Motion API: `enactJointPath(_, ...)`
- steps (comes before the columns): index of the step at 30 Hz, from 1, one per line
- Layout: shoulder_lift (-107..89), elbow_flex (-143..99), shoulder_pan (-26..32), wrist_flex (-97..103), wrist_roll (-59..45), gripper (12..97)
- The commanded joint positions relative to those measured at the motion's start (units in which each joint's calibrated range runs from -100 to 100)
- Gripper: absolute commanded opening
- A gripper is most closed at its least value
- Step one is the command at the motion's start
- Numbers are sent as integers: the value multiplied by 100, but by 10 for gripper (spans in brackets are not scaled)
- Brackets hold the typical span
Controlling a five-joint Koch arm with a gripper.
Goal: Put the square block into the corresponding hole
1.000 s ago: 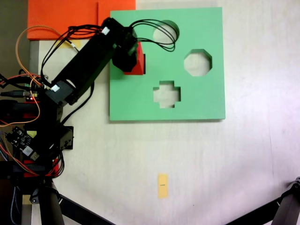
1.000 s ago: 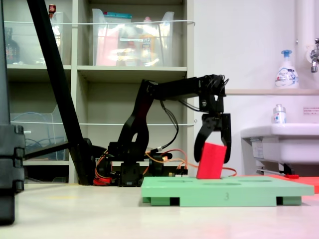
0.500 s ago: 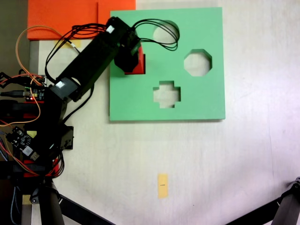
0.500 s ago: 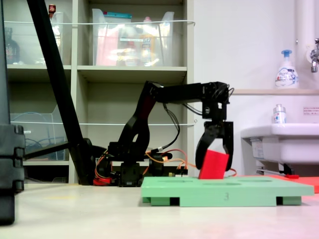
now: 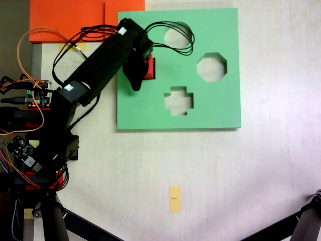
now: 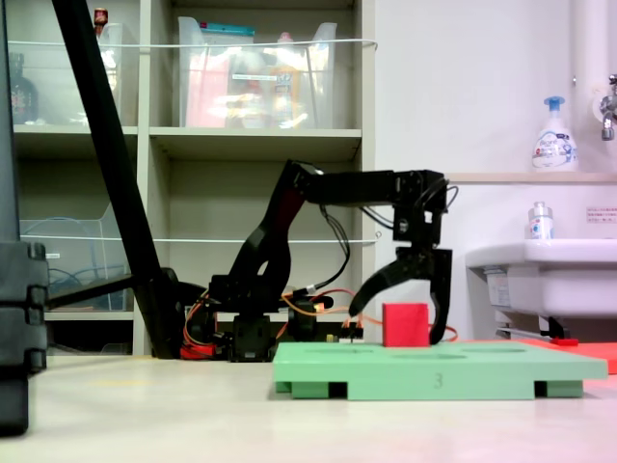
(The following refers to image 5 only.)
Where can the circuit board with white connectors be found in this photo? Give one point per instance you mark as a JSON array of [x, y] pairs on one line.
[[40, 96]]

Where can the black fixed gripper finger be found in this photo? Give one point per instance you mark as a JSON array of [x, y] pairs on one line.
[[148, 59]]

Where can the yellow tape piece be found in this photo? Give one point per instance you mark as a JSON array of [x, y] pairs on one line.
[[28, 213], [34, 143]]

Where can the yellow tape strip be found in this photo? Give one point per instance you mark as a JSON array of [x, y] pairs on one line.
[[81, 47]]

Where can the black and red table clamp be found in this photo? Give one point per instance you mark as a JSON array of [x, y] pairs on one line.
[[22, 116], [30, 182]]

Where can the red square block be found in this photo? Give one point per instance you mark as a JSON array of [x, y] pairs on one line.
[[151, 71]]

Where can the yellow tape label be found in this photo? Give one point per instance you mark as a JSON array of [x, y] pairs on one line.
[[174, 199]]

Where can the large orange flat block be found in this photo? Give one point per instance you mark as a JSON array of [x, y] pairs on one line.
[[65, 17]]

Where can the black notched tripod leg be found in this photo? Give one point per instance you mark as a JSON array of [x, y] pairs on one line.
[[307, 223]]

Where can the black power circuit board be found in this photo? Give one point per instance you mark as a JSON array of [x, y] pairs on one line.
[[21, 149]]

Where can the green shape sorter board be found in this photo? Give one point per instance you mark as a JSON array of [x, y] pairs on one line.
[[135, 113]]

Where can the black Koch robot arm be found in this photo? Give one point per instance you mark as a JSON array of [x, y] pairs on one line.
[[105, 60]]

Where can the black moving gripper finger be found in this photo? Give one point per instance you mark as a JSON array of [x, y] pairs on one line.
[[135, 72]]

